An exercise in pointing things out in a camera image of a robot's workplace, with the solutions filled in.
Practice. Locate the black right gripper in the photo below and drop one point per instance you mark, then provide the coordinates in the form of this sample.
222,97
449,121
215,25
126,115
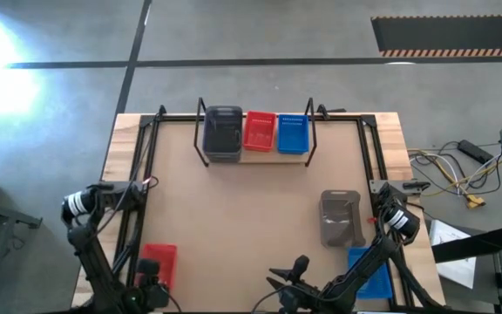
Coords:
299,296

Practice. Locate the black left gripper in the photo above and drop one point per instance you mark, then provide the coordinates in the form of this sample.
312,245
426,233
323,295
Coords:
148,275

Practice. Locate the red perforated plastic basket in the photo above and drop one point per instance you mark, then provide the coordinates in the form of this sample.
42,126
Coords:
259,133
168,255

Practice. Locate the blue perforated plastic basket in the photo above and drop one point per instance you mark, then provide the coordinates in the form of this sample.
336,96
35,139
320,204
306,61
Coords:
293,135
381,283

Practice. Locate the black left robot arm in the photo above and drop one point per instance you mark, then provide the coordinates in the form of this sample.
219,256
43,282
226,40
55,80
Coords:
94,261

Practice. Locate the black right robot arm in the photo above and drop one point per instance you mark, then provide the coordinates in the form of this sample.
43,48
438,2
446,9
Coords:
364,266

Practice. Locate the tan table mat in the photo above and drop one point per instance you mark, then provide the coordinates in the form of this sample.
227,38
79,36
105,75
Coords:
242,218

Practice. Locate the white paper sheet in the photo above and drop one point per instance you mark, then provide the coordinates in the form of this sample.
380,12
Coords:
458,270

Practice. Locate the black diagonal bar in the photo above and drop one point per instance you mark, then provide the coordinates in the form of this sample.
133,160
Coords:
473,246

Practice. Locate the black power strip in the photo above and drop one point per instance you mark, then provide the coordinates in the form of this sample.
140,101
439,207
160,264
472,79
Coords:
475,152

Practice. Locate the black hazard-striped floor mat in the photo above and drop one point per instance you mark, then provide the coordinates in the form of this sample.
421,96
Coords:
451,35

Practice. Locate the black diagonal frame strut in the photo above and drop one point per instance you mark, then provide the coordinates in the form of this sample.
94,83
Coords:
125,248
412,283

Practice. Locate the wooden shelf with black frame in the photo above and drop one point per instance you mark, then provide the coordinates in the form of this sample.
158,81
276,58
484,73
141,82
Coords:
273,159

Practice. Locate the gray arm base plate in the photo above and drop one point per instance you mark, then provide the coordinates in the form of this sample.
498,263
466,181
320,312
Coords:
408,186

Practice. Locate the black aluminium table frame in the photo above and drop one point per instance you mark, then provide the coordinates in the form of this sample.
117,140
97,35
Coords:
181,118

